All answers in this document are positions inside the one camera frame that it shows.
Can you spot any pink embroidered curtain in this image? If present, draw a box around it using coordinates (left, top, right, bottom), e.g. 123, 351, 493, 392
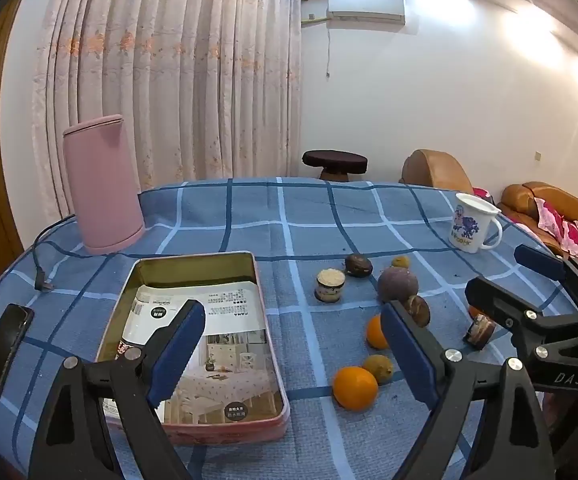
31, 0, 310, 216

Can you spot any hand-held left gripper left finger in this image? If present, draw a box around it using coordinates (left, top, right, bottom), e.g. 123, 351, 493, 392
28, 299, 206, 480

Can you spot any black power cable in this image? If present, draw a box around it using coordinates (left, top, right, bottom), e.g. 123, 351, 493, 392
33, 215, 77, 292

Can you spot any crumb-topped small cake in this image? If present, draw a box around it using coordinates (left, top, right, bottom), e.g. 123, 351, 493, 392
315, 268, 346, 304

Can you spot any pink metal tin box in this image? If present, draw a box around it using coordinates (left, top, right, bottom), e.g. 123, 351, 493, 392
95, 251, 290, 446

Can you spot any black smartphone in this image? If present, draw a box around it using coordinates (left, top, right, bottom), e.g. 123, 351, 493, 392
0, 303, 35, 401

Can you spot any white printed mug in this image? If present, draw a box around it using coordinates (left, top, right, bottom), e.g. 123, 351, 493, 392
448, 192, 504, 254

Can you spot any dark round stool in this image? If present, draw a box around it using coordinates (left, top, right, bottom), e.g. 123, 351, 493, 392
302, 150, 368, 182

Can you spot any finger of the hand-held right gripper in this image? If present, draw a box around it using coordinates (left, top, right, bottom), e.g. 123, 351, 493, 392
514, 244, 578, 317
465, 276, 578, 356

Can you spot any dark wrinkled passion fruit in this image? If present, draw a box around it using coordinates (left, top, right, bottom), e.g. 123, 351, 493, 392
345, 254, 374, 278

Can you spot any pink electric kettle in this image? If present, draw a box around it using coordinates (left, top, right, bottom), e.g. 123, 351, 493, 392
63, 114, 146, 256

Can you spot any white air conditioner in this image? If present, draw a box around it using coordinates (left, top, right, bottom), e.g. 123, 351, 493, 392
327, 0, 406, 25

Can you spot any blue checked tablecloth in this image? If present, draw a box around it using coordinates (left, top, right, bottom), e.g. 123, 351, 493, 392
0, 176, 578, 480

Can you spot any brown leather armchair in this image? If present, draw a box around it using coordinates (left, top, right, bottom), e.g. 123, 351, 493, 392
400, 149, 474, 196

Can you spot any brown leather sofa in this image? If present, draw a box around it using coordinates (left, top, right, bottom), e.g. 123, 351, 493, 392
498, 181, 578, 266

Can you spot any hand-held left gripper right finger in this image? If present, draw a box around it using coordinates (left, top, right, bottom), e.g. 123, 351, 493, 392
380, 300, 554, 480

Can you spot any printed paper leaflet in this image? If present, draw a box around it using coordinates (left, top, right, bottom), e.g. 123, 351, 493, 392
104, 281, 282, 423

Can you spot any large purple fruit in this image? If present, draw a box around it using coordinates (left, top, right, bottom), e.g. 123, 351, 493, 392
377, 266, 420, 304

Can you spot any greenish brown fruit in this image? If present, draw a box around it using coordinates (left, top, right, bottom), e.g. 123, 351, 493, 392
361, 354, 394, 386

